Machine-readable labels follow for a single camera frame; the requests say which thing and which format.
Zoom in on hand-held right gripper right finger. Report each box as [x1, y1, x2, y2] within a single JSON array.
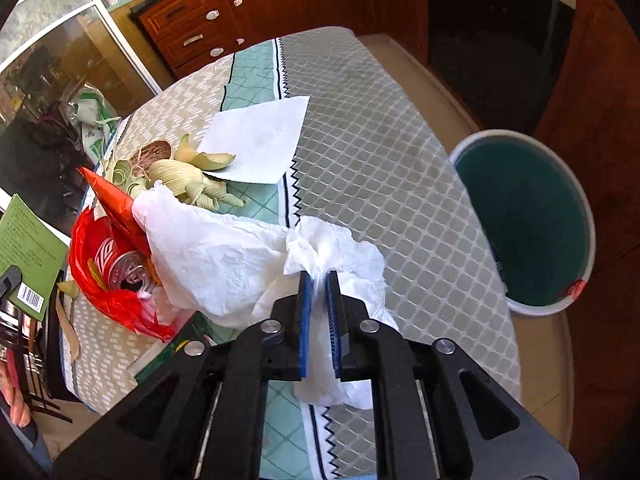
[[325, 269, 581, 480]]

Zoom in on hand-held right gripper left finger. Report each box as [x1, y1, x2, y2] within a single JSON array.
[[52, 270, 313, 480]]

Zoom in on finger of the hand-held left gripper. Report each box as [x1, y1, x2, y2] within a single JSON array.
[[0, 266, 24, 312]]

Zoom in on green booklet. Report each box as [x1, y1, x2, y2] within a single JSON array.
[[0, 194, 71, 321]]

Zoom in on white tissue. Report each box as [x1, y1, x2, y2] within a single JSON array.
[[131, 180, 401, 408]]

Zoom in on green corn husk strips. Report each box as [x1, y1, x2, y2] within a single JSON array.
[[101, 159, 151, 197]]

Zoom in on pale corn husk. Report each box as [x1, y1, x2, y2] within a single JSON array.
[[147, 159, 249, 209]]

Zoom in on brown coconut shell half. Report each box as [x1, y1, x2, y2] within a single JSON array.
[[137, 140, 174, 169]]

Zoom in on white trash bin green liner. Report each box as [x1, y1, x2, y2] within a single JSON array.
[[448, 129, 597, 317]]

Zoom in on thin yellow husk strip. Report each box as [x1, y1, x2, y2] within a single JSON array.
[[56, 280, 82, 363]]

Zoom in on red plastic bag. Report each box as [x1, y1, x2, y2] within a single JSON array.
[[67, 205, 177, 343]]

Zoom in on dark wooden chair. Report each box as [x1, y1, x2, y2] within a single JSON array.
[[0, 305, 75, 423]]

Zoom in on red soda can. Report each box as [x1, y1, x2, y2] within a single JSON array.
[[92, 236, 157, 294]]

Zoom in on orange snack packet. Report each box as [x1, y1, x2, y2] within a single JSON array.
[[80, 166, 152, 257]]

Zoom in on patterned tablecloth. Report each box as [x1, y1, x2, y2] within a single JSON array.
[[59, 26, 523, 480]]

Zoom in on white green plastic bag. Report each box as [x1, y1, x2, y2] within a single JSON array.
[[67, 85, 124, 162]]

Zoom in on flat white paper towel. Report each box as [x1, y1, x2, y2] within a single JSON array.
[[197, 95, 310, 185]]

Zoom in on glass sliding door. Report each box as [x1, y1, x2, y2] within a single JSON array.
[[0, 0, 162, 221]]

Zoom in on wooden drawer cabinet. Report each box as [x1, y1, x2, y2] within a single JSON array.
[[131, 0, 431, 81]]

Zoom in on black built-in oven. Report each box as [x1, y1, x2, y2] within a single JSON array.
[[426, 0, 581, 131]]

